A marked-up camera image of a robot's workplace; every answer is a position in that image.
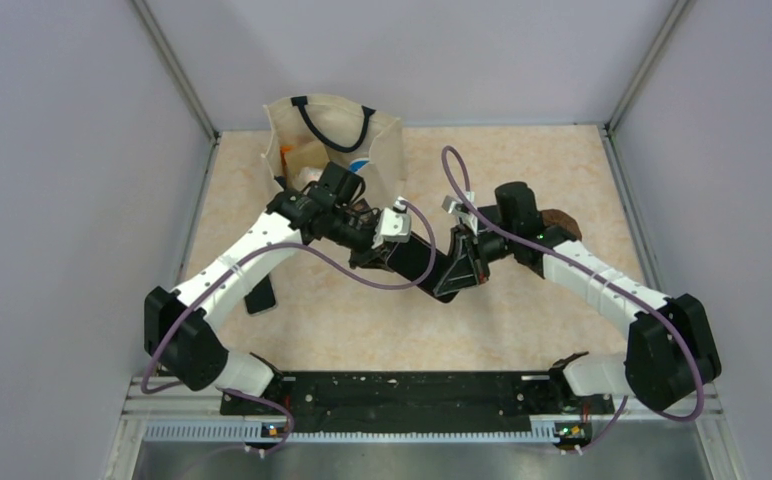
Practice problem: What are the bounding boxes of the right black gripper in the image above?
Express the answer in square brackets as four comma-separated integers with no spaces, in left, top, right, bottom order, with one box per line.
[430,222,516,295]

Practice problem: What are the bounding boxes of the black phone case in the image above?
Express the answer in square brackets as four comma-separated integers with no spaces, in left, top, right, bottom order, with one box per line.
[386,233,457,304]

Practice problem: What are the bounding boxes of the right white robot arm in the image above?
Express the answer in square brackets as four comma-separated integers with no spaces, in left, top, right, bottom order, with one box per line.
[432,182,722,412]

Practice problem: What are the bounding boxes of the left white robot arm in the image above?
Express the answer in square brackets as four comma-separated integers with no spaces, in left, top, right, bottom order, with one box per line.
[143,163,411,414]

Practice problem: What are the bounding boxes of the black phone at left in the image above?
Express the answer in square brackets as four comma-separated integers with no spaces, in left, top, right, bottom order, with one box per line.
[244,275,277,316]

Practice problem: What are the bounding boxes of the snack packets in bag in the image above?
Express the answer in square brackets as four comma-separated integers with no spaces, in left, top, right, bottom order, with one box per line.
[280,140,364,189]

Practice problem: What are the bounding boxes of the paper cup with label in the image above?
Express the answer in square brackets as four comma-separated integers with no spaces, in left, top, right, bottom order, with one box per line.
[540,209,583,241]

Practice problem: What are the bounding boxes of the beige canvas tote bag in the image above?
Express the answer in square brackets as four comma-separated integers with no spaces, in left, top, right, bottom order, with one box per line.
[262,94,408,206]

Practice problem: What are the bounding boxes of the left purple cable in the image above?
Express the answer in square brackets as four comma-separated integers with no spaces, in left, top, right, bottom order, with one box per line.
[140,198,439,395]

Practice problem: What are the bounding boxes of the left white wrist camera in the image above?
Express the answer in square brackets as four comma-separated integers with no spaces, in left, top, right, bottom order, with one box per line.
[372,207,412,248]

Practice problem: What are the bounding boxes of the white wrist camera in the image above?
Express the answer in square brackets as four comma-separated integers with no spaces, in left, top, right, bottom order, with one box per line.
[372,207,412,248]
[442,191,475,216]

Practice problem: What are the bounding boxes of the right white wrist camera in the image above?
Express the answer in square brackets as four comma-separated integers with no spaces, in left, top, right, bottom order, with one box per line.
[442,191,475,216]

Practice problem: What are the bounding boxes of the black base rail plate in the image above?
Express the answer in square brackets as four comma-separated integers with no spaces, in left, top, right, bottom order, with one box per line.
[220,371,615,434]

